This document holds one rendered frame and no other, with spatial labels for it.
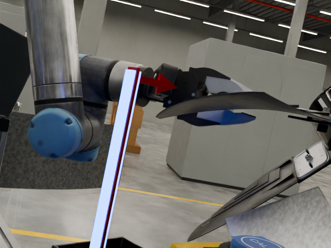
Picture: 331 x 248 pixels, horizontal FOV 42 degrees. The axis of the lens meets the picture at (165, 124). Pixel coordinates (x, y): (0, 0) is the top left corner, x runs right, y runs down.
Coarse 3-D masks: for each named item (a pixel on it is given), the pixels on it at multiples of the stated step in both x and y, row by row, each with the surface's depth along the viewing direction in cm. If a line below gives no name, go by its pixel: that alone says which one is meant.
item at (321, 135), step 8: (328, 88) 74; (320, 96) 74; (328, 96) 73; (312, 104) 76; (320, 104) 74; (328, 104) 73; (320, 120) 74; (328, 128) 72; (320, 136) 76; (328, 136) 72; (328, 144) 73
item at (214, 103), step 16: (208, 96) 52; (224, 96) 51; (240, 96) 50; (256, 96) 49; (160, 112) 63; (176, 112) 64; (192, 112) 67; (288, 112) 60; (304, 112) 55; (320, 112) 63
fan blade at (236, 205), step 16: (288, 160) 81; (272, 176) 81; (288, 176) 76; (240, 192) 88; (256, 192) 80; (272, 192) 76; (224, 208) 85; (240, 208) 78; (208, 224) 81; (224, 224) 76; (192, 240) 78
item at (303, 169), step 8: (320, 144) 79; (304, 152) 81; (312, 152) 79; (320, 152) 77; (296, 160) 81; (304, 160) 79; (312, 160) 76; (320, 160) 74; (328, 160) 73; (296, 168) 78; (304, 168) 76; (312, 168) 74; (304, 176) 74
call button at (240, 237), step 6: (234, 240) 29; (240, 240) 29; (246, 240) 29; (252, 240) 29; (258, 240) 30; (264, 240) 30; (234, 246) 28; (240, 246) 28; (246, 246) 28; (252, 246) 28; (258, 246) 28; (264, 246) 28; (270, 246) 29; (276, 246) 29; (282, 246) 29
